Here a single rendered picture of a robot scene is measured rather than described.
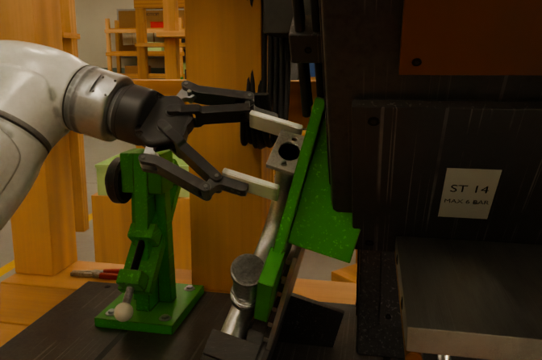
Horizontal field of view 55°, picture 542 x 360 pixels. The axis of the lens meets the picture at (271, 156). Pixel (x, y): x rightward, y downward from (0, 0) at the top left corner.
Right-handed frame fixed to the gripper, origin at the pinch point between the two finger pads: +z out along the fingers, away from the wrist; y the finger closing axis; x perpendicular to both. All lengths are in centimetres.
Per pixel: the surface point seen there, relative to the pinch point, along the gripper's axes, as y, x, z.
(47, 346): -26.5, 25.7, -24.4
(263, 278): -16.0, -2.6, 4.6
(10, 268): 30, 274, -180
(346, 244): -9.8, -3.4, 11.7
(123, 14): 657, 689, -524
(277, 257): -13.2, -2.4, 5.3
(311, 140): -3.8, -11.2, 5.2
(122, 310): -18.8, 22.3, -15.6
